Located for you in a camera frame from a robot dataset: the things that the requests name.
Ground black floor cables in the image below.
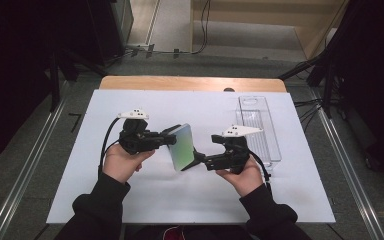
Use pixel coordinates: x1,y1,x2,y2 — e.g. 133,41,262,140
293,98,326,133

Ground person's torso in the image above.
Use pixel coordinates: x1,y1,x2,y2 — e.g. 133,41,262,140
123,224,258,240

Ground black stand leg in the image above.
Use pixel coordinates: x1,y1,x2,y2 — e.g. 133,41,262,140
278,54,328,81

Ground left hand-held gripper cable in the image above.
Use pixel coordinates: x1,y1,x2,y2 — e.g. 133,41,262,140
98,116,128,179

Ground white table board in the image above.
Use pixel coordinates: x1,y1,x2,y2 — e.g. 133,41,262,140
45,88,337,225

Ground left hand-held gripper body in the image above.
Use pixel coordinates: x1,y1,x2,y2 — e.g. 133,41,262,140
116,108,163,156

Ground black hanging cable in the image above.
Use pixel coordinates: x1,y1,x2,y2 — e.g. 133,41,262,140
191,0,212,55

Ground person's left hand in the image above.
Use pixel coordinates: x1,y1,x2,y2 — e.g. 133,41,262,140
102,143,157,185

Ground hand-held gripper cable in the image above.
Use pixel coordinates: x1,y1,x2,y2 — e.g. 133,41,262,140
98,116,128,179
248,149,274,198

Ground metal floor rail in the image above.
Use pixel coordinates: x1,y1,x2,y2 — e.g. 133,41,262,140
313,99,384,240
0,81,68,240

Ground dark cabinet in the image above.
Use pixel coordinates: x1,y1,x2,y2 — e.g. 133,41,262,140
86,0,134,64

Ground dark curtain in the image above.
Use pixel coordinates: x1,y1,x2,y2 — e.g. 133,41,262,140
333,0,384,178
0,0,53,168

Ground person's right hand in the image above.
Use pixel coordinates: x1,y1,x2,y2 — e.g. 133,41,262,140
215,156,265,198

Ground iridescent phone case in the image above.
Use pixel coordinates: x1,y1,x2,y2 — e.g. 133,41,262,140
167,123,196,173

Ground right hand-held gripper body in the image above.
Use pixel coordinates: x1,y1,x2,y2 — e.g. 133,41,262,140
205,124,265,175

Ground right hand-held gripper cable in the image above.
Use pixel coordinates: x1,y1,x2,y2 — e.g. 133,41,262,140
248,149,274,198

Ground clear plastic package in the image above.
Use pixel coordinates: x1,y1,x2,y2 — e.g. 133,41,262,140
234,95,283,172

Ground black stand pole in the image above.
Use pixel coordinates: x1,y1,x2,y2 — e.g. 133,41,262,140
48,49,62,113
322,56,335,118

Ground wooden table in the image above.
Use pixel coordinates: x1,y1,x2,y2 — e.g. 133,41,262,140
98,75,288,94

